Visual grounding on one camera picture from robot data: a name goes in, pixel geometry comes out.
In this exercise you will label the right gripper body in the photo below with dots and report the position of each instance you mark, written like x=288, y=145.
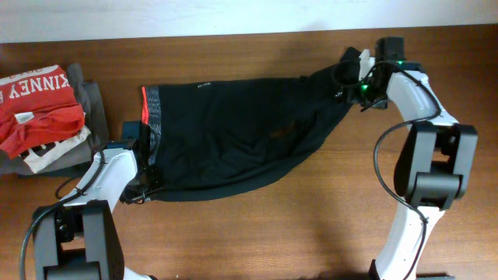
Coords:
x=366, y=94

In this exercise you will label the black leggings with red waistband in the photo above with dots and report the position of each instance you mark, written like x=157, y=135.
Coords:
x=216, y=139

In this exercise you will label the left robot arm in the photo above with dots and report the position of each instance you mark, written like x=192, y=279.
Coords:
x=76, y=238

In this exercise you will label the grey folded t-shirt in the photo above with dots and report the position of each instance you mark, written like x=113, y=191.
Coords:
x=68, y=154

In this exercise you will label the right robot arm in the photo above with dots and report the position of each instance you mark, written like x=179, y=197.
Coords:
x=432, y=170

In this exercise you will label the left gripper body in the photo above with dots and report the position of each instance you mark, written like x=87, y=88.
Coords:
x=145, y=184

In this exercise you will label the red folded t-shirt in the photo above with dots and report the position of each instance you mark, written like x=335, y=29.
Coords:
x=38, y=107

